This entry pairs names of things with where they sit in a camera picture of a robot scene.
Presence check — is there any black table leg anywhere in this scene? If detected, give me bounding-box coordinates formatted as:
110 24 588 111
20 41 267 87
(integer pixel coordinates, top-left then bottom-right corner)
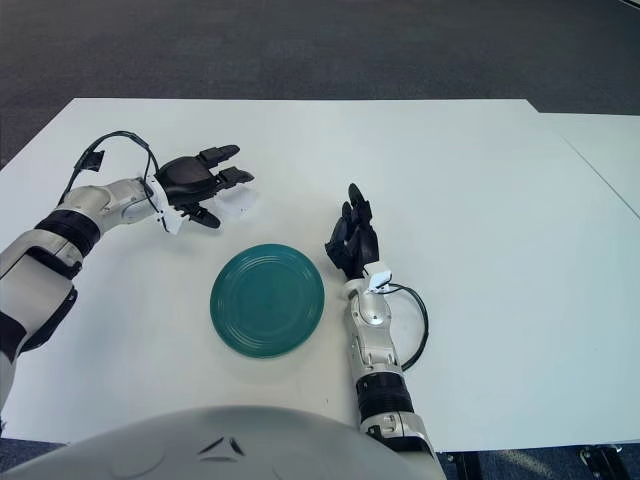
444 452 482 480

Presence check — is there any black table foot bracket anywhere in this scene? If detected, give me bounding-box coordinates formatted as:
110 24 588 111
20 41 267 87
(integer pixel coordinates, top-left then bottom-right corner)
578 444 632 480

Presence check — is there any white right wrist connector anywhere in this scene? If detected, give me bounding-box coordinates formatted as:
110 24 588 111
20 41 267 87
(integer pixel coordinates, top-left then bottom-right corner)
367 269 394 294

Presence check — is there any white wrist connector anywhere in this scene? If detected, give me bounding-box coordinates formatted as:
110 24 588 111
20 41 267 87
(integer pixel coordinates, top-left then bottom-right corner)
367 269 394 294
147 177 184 235

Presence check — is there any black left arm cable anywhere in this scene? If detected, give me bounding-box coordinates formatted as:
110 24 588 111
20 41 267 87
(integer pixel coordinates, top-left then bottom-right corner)
64 130 162 202

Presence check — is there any white left wrist connector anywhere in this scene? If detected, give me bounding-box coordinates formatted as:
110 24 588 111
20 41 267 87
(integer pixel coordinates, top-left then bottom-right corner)
147 177 184 235

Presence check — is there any teal round plate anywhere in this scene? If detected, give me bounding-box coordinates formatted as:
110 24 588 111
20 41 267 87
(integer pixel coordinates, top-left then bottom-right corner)
209 243 326 360

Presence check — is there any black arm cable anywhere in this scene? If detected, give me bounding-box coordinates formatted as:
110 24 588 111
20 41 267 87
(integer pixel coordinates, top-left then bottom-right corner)
64 130 162 202
387 282 430 373

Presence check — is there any white cube charger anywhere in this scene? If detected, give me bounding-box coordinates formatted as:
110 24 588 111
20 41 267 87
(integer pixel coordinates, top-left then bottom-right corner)
212 185 261 224

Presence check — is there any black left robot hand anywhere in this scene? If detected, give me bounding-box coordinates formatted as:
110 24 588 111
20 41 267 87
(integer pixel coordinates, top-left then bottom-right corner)
152 144 256 231

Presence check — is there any grey robot torso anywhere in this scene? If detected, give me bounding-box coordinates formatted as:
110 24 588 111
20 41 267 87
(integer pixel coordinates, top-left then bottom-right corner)
0 405 436 480

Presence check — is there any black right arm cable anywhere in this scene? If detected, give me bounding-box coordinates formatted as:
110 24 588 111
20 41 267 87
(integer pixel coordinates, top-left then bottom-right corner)
387 282 430 373

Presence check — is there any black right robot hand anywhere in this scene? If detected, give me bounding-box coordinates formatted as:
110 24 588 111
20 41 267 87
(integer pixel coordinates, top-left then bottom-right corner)
324 183 381 281

